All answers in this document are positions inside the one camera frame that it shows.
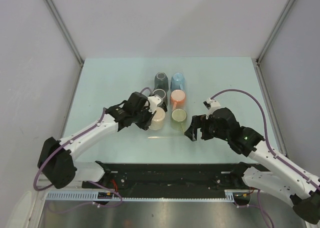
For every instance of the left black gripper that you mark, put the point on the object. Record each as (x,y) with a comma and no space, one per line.
(144,125)

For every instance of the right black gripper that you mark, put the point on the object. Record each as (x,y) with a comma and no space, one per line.
(198,122)

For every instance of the green mug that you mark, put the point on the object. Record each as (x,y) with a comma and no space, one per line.
(178,120)

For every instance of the cream beige mug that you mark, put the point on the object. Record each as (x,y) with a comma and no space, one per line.
(158,119)

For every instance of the orange pink mug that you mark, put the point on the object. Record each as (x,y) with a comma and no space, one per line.
(177,99)

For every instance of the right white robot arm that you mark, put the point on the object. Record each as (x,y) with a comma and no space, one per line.
(287,181)

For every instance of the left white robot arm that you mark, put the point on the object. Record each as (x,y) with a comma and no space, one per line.
(57,161)

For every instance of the dark grey mug front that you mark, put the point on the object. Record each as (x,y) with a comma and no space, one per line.
(162,94)

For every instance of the dark grey mug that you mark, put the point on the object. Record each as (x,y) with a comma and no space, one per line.
(162,94)
(161,81)

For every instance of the dark grey mug rear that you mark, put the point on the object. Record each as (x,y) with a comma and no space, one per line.
(161,81)

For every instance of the blue mug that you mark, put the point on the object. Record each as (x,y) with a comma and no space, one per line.
(177,82)

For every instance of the clear plastic tray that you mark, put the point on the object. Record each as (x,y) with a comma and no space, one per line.
(166,132)

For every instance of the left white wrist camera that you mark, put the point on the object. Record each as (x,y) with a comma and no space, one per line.
(154,102)

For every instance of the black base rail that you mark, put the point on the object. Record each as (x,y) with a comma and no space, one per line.
(182,180)

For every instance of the white slotted cable duct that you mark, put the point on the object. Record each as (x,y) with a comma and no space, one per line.
(104,196)

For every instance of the left aluminium frame post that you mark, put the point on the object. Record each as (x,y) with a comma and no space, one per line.
(50,4)

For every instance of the aluminium frame post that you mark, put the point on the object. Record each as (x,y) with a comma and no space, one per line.
(275,30)
(50,4)

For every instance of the right aluminium frame post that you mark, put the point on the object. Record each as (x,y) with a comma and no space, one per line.
(275,30)

